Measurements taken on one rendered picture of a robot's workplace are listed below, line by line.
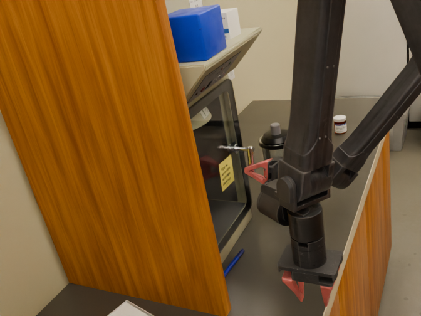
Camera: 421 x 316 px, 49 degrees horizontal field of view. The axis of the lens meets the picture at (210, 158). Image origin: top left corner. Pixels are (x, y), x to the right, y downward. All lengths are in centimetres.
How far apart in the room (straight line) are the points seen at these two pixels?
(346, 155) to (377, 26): 294
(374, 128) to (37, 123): 76
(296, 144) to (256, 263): 60
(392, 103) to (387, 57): 295
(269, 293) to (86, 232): 47
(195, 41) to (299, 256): 44
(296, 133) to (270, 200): 16
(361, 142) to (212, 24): 43
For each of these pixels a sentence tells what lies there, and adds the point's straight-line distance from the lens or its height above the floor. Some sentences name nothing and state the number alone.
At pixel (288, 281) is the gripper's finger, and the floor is 116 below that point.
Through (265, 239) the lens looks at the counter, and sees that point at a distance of 132.
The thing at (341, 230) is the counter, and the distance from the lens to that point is 133.
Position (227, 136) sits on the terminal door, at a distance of 121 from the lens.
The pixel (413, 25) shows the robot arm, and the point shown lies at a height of 160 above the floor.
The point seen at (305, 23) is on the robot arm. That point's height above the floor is 159.
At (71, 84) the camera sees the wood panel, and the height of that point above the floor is 151.
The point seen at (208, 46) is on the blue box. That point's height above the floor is 154.
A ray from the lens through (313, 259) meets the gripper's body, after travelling 80.
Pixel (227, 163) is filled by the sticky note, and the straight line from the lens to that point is 121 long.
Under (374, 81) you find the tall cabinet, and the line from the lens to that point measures 411.
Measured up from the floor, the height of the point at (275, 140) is 117.
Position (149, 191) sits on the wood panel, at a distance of 99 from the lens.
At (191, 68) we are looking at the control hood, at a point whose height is 150.
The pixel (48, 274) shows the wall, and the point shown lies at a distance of 137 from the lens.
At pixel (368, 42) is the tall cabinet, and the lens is 403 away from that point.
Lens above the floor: 171
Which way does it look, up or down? 25 degrees down
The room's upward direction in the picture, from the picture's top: 12 degrees counter-clockwise
